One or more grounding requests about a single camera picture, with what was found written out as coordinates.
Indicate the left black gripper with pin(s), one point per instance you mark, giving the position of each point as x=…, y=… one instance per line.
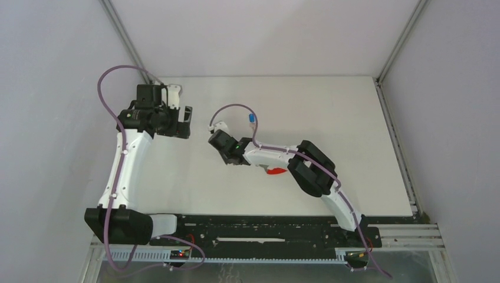
x=180, y=130

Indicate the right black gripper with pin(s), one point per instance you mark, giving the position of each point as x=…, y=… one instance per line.
x=228, y=161

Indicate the blue tagged key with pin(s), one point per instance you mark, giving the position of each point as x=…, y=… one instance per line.
x=252, y=121

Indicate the red tag keyring with chain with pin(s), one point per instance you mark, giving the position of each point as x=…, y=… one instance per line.
x=275, y=171

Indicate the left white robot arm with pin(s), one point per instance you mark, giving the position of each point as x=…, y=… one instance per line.
x=116, y=219

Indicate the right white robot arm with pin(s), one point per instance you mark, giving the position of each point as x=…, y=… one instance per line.
x=312, y=170

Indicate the small circuit board with leds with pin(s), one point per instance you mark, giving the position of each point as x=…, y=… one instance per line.
x=179, y=254

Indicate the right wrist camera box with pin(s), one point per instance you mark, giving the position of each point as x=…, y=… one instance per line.
x=221, y=125

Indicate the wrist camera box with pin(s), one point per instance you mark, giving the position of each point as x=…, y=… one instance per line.
x=174, y=92
x=221, y=125

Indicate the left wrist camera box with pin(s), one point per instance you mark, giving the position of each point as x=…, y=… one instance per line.
x=174, y=92

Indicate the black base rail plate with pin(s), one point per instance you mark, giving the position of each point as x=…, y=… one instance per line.
x=269, y=237

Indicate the white cable duct strip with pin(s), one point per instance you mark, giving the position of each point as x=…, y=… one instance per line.
x=164, y=255

